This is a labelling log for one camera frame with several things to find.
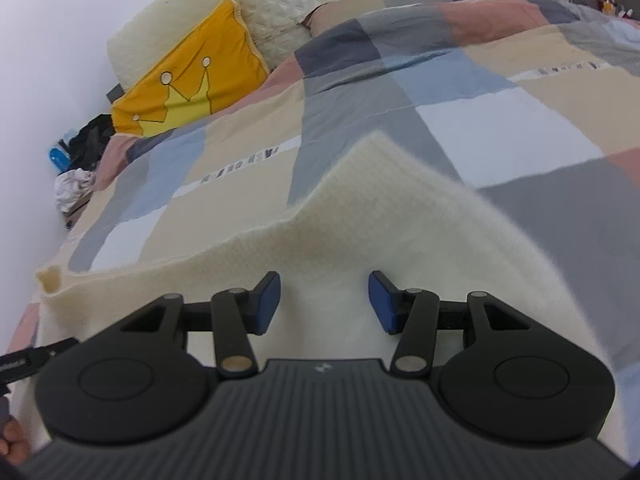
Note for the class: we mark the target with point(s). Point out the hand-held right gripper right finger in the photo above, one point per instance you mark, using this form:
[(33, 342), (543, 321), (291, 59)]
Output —
[(384, 305)]

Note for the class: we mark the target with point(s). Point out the white crumpled clothes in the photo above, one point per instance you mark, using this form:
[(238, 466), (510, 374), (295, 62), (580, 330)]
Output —
[(72, 190)]

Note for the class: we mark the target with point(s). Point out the yellow crown pillow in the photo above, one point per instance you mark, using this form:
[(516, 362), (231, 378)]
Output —
[(200, 75)]

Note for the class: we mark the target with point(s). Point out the blue plastic packet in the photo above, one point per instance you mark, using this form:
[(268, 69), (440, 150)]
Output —
[(60, 157)]

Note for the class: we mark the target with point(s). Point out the brown cardboard box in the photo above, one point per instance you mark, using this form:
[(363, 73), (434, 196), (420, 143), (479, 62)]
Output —
[(75, 215)]

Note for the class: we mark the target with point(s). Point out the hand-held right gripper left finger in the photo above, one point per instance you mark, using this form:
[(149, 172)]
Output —
[(265, 305)]

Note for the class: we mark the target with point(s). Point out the grey wall socket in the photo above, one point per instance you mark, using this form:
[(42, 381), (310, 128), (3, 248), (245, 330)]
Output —
[(115, 92)]

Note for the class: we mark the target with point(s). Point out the orange bottle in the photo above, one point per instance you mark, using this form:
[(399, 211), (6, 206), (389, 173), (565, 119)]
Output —
[(607, 5)]

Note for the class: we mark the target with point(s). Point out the cream sweater with blue stripes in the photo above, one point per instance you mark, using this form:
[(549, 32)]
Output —
[(375, 220)]

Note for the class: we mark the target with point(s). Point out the checkered patchwork quilt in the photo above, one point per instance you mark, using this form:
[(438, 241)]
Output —
[(450, 85)]

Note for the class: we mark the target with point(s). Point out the black clothes pile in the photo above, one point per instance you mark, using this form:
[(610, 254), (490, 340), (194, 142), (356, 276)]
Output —
[(92, 140)]

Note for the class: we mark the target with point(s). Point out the floral cream pillow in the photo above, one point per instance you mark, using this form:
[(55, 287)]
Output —
[(280, 42)]

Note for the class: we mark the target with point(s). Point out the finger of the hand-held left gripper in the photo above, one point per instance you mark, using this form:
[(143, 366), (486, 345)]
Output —
[(52, 347)]

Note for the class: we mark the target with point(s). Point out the person's left hand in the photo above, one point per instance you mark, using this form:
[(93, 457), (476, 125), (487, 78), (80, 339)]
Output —
[(14, 442)]

